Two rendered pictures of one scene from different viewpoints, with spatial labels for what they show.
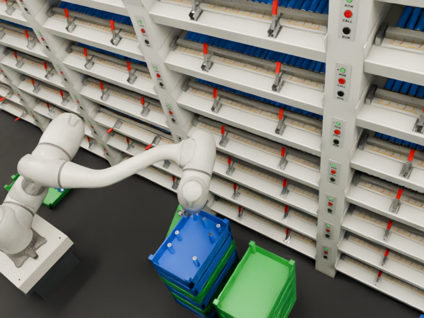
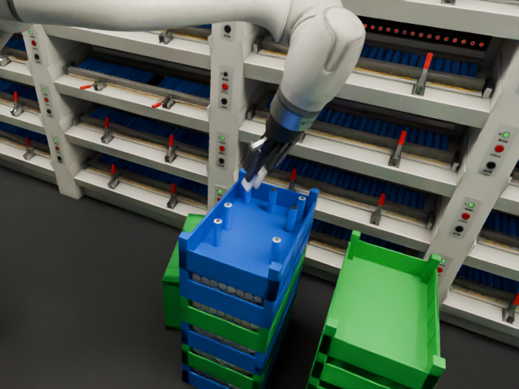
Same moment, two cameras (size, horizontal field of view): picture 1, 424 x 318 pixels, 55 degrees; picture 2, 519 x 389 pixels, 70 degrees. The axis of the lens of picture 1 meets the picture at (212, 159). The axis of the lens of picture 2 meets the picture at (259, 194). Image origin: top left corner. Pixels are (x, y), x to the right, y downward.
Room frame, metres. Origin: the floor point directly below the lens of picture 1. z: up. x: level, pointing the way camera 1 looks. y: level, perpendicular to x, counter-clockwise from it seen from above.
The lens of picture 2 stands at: (0.30, 0.46, 0.94)
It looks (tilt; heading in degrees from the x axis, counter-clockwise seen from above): 33 degrees down; 333
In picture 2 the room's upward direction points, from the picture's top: 7 degrees clockwise
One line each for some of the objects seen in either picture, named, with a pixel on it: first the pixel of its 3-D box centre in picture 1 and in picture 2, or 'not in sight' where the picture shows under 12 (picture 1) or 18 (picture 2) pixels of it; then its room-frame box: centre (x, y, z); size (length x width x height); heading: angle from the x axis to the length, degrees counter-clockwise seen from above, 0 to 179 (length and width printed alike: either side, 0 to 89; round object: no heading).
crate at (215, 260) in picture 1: (194, 252); (252, 252); (0.87, 0.17, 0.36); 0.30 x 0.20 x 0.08; 136
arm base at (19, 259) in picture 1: (23, 244); not in sight; (1.18, 1.01, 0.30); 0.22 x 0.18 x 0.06; 40
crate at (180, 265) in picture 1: (190, 243); (256, 224); (0.87, 0.17, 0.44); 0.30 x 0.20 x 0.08; 136
